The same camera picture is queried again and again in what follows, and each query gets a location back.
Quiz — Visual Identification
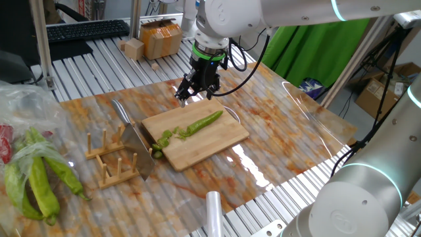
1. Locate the white plastic container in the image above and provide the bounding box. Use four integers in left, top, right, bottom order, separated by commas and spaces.
182, 0, 199, 32

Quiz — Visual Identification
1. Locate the blue white patterned bag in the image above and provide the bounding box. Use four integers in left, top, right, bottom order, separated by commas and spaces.
298, 78, 325, 99

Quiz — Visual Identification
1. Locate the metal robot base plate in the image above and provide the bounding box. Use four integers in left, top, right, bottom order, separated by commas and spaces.
249, 219, 287, 237

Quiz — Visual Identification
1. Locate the clear plastic bag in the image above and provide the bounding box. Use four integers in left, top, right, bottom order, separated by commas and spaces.
0, 80, 91, 236

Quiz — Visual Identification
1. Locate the wooden peg rack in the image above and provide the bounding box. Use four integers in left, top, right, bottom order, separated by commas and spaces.
84, 123, 154, 190

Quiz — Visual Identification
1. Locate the grey tripod mounted device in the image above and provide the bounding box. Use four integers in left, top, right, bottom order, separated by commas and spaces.
393, 9, 421, 30

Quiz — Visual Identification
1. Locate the large wooden cube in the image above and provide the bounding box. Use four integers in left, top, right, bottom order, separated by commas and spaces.
124, 38, 145, 61

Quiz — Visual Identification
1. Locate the white plastic film roll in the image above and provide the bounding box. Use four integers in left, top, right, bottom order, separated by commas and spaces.
205, 190, 224, 237

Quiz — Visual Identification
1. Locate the whole green chili pepper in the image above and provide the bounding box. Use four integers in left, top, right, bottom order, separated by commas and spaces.
43, 156, 92, 201
3, 163, 45, 221
24, 128, 61, 227

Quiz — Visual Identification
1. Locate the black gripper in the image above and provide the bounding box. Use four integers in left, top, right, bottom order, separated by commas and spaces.
174, 55, 228, 108

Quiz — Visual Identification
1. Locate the steel cleaver knife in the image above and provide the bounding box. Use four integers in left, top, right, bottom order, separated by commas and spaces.
111, 99, 157, 182

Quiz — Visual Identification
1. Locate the marble pattern plastic mat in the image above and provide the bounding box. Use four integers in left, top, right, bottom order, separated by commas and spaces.
0, 61, 359, 237

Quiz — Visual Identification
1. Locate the black computer keyboard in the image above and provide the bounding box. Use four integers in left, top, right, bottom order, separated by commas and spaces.
45, 18, 131, 43

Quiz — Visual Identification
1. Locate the black computer monitor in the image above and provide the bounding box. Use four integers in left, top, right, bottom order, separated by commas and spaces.
0, 0, 43, 66

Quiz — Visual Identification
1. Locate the black flat pad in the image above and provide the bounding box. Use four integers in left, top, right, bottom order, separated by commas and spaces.
47, 39, 95, 63

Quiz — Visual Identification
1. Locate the open cardboard box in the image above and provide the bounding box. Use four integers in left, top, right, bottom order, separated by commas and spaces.
354, 62, 421, 119

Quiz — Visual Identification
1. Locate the long black gripper cable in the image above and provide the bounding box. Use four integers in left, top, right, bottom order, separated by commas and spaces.
203, 28, 271, 99

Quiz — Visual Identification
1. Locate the cut green chili pepper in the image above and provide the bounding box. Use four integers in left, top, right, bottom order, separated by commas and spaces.
179, 110, 224, 139

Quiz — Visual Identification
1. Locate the black tripod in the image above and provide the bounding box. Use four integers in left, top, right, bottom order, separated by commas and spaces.
360, 26, 412, 132

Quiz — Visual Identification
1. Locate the aluminium frame post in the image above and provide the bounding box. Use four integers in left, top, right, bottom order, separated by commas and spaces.
129, 0, 142, 40
320, 14, 392, 109
29, 0, 57, 92

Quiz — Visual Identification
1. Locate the taped cardboard box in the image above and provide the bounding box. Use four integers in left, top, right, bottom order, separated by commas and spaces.
138, 18, 184, 61

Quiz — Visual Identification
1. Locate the wooden cutting board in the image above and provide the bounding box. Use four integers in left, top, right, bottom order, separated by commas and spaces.
141, 97, 250, 172

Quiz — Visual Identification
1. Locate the dark grey rounded object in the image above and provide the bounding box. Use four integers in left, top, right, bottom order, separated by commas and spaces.
0, 49, 36, 85

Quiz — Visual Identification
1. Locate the green cloth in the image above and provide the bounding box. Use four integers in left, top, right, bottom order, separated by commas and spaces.
261, 18, 371, 89

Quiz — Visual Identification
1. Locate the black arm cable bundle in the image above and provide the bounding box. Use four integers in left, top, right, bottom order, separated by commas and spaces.
330, 130, 374, 178

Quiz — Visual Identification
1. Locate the short black looped cable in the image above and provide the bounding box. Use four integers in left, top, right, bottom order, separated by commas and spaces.
228, 38, 248, 72

